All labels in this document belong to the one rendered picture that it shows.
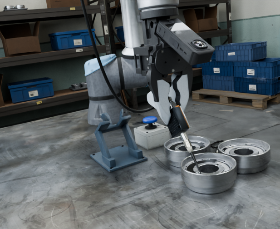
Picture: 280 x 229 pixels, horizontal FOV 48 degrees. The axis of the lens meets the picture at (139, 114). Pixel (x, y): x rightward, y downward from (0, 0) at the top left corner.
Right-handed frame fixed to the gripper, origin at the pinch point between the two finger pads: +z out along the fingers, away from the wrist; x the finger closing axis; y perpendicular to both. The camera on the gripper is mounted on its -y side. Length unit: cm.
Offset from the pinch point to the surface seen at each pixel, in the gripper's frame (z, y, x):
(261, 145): 10.1, -4.4, -18.8
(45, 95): 46, 351, -46
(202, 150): 9.4, 1.3, -7.2
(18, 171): 13.1, 30.5, 27.2
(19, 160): 13.2, 38.4, 25.7
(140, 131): 9.0, 22.2, -3.5
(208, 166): 10.7, -3.5, -4.5
